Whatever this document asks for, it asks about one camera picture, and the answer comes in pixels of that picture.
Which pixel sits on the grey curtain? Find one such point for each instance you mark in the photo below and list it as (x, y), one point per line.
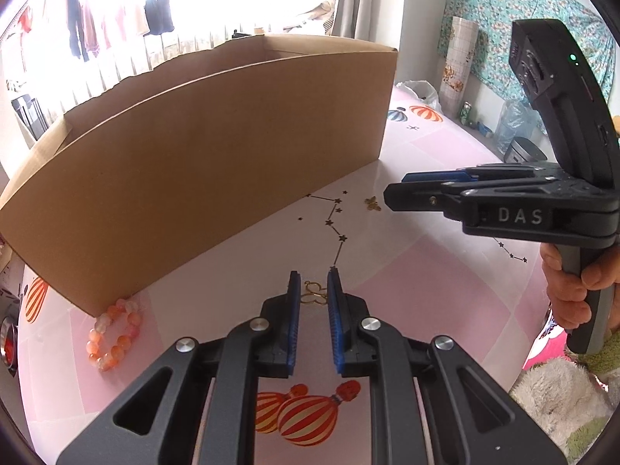
(368, 19)

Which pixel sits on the pink printed bag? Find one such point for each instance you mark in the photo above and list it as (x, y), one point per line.
(545, 348)

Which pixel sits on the printed paper roll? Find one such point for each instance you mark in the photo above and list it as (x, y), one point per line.
(457, 68)

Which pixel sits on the brown cardboard box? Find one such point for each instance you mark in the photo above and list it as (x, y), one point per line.
(193, 179)

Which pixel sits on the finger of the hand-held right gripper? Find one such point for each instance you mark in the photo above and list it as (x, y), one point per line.
(484, 173)
(421, 196)

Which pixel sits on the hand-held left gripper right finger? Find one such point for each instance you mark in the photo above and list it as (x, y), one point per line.
(335, 324)

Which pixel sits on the small gold butterfly charm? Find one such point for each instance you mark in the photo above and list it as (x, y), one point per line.
(373, 202)

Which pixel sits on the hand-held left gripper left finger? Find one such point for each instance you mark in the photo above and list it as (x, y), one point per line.
(292, 324)

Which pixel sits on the person's right hand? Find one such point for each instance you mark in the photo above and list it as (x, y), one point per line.
(564, 300)

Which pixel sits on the clear bluish plastic bag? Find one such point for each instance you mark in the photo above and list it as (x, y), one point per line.
(516, 123)

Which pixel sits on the green drink can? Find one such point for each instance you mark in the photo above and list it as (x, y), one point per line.
(465, 112)

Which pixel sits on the grey round device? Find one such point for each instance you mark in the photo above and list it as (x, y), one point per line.
(525, 151)

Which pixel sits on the pile of folded cloth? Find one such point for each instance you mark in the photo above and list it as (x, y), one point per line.
(317, 7)

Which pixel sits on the pink balloon print tablecloth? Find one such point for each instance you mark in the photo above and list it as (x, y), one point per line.
(436, 276)

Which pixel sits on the fluffy white green garment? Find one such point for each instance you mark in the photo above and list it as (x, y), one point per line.
(557, 411)

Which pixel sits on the teal floral cloth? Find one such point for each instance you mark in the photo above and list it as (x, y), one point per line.
(494, 0)

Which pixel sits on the white plastic bag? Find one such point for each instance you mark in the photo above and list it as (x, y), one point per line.
(421, 94)

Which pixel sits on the balcony railing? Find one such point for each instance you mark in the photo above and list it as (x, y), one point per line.
(121, 63)

